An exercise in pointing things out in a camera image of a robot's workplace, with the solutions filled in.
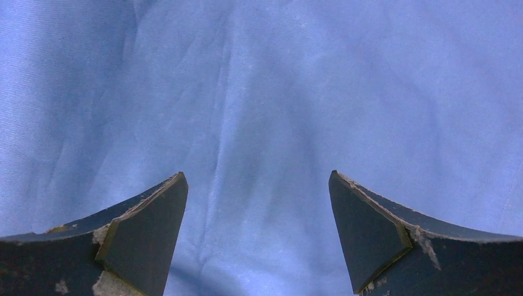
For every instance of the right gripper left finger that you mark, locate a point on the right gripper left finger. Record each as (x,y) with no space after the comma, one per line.
(125,249)

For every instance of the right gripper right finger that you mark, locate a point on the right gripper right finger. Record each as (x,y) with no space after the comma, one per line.
(390,249)

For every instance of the blue surgical wrap cloth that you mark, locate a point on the blue surgical wrap cloth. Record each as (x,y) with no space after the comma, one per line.
(257,102)

